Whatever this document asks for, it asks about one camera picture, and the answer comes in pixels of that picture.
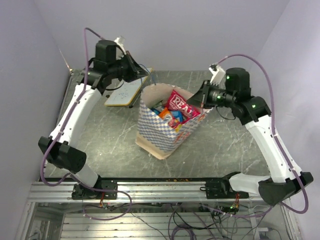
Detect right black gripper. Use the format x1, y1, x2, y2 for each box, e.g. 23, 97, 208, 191
185, 79, 236, 109

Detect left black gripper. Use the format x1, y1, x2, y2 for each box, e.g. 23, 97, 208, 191
108, 50, 150, 83

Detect pink snack bag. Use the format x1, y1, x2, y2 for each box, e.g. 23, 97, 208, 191
165, 90, 201, 121

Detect blue snack bag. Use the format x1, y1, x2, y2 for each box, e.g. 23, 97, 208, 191
152, 109, 184, 128

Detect orange Fox's candy bag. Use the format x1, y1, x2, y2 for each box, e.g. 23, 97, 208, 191
158, 107, 173, 122

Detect blue checkered paper bag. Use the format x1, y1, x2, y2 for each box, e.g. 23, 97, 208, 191
135, 83, 212, 160

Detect green snack pack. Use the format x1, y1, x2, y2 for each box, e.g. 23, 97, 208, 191
151, 100, 164, 111

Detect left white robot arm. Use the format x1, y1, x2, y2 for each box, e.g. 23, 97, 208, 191
38, 36, 148, 200

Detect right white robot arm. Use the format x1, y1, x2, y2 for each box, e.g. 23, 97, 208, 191
187, 64, 314, 206

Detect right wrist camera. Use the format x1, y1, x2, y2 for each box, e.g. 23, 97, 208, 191
208, 64, 226, 86

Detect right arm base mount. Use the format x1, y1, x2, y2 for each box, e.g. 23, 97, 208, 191
200, 178, 249, 200

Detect loose cables under table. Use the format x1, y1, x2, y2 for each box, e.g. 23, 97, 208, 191
82, 197, 276, 240

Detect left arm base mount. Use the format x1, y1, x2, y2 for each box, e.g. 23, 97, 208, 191
71, 180, 118, 200

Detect aluminium frame rail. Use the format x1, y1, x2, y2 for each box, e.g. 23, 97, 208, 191
27, 181, 288, 203

